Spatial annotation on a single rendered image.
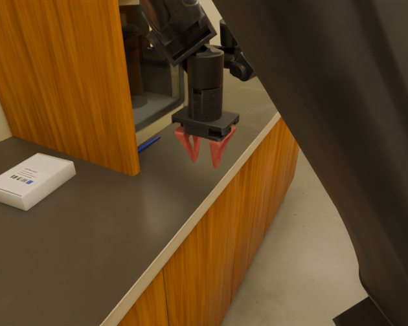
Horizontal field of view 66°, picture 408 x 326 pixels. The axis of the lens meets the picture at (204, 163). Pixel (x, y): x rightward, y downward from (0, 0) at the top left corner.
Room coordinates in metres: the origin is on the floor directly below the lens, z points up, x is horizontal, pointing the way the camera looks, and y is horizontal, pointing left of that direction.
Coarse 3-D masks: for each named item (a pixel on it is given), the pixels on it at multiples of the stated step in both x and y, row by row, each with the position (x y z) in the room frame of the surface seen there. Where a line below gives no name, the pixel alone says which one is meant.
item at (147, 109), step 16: (128, 0) 0.84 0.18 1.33; (128, 16) 0.83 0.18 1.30; (128, 32) 0.82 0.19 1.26; (144, 32) 0.88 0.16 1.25; (128, 48) 0.82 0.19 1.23; (144, 48) 0.88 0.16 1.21; (128, 64) 0.81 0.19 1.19; (144, 64) 0.87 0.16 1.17; (160, 64) 0.93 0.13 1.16; (128, 80) 0.80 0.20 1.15; (144, 80) 0.86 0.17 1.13; (160, 80) 0.93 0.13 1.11; (176, 80) 1.00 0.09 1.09; (144, 96) 0.86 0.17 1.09; (160, 96) 0.92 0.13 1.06; (176, 96) 1.00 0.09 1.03; (144, 112) 0.85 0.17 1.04; (160, 112) 0.92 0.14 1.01; (144, 128) 0.84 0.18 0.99
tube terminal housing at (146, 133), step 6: (180, 108) 1.04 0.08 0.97; (168, 114) 0.98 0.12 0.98; (162, 120) 0.94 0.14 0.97; (168, 120) 0.97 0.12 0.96; (150, 126) 0.89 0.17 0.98; (156, 126) 0.91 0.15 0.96; (162, 126) 0.94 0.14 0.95; (144, 132) 0.86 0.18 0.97; (150, 132) 0.88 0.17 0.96; (156, 132) 0.91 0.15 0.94; (138, 138) 0.83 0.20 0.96; (144, 138) 0.86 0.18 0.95; (138, 144) 0.83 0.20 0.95
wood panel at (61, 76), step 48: (0, 0) 0.82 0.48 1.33; (48, 0) 0.74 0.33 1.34; (96, 0) 0.68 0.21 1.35; (0, 48) 0.85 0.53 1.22; (48, 48) 0.76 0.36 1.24; (96, 48) 0.69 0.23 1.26; (0, 96) 0.89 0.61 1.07; (48, 96) 0.78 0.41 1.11; (96, 96) 0.70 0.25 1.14; (48, 144) 0.81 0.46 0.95; (96, 144) 0.72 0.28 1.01
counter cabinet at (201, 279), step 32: (256, 160) 1.00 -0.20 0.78; (288, 160) 1.57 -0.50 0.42; (224, 192) 0.74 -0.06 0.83; (256, 192) 1.04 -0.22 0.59; (224, 224) 0.75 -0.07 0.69; (256, 224) 1.10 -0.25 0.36; (192, 256) 0.57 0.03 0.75; (224, 256) 0.76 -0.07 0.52; (160, 288) 0.44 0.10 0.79; (192, 288) 0.56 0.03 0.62; (224, 288) 0.78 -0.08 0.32; (128, 320) 0.35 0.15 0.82; (160, 320) 0.43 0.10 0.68; (192, 320) 0.56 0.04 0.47
